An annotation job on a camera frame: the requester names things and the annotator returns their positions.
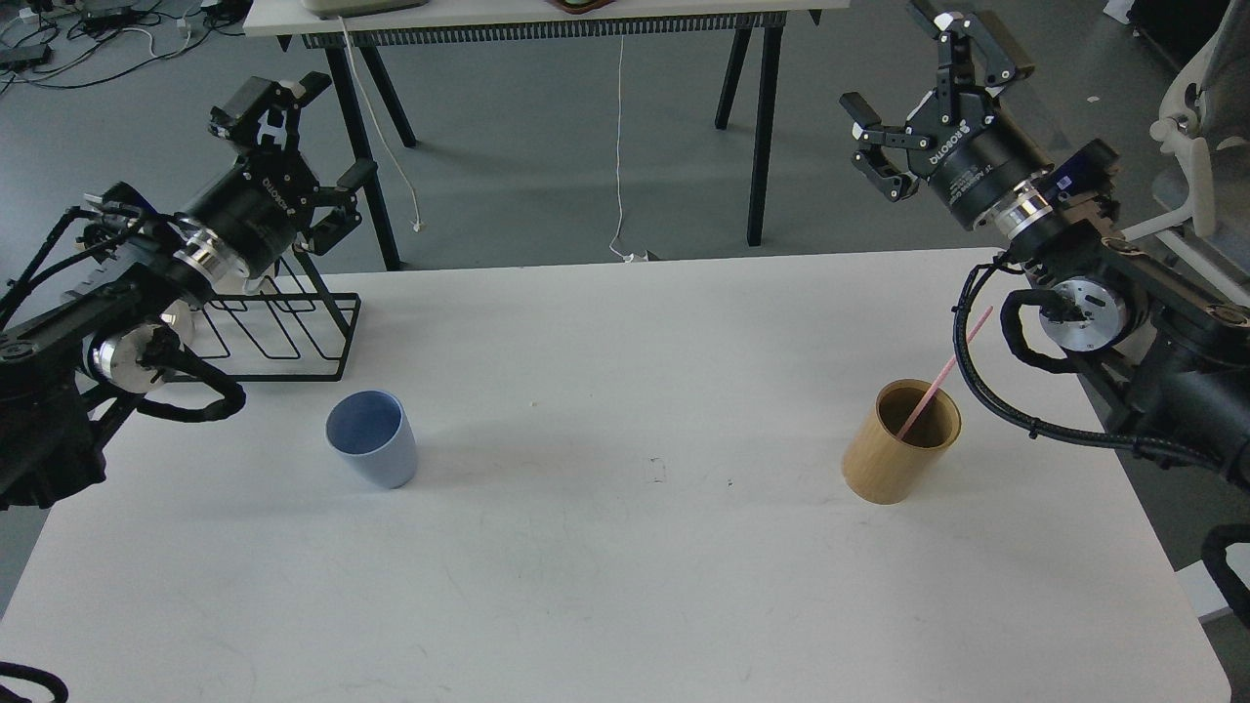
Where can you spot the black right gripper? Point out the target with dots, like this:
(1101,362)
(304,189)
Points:
(969,163)

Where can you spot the blue plastic cup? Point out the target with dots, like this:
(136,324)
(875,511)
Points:
(370,430)

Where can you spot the black wire rack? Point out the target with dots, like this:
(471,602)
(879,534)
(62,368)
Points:
(286,326)

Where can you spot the white office chair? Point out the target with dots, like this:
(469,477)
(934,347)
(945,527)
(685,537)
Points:
(1202,122)

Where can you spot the white background table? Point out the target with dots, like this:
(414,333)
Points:
(511,133)

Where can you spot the bamboo cylinder holder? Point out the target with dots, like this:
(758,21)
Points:
(885,461)

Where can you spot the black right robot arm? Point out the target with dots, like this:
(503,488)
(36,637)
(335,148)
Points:
(1168,356)

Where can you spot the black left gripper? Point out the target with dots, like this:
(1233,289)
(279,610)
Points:
(268,197)

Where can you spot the pink chopstick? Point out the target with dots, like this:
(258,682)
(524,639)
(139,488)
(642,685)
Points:
(919,408)

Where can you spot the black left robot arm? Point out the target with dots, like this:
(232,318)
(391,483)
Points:
(86,336)

